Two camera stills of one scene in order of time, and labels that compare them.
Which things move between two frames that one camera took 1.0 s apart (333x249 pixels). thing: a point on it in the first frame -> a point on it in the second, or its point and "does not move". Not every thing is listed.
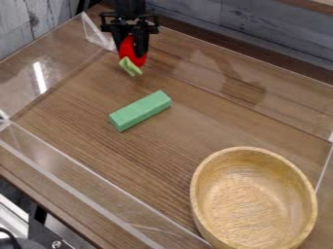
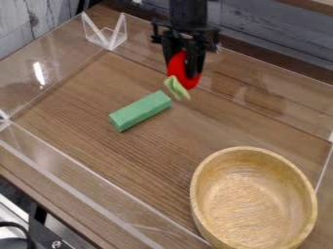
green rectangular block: [140, 110] does not move
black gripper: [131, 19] -> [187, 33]
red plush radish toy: [125, 51] -> [177, 82]
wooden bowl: [252, 199] does not move
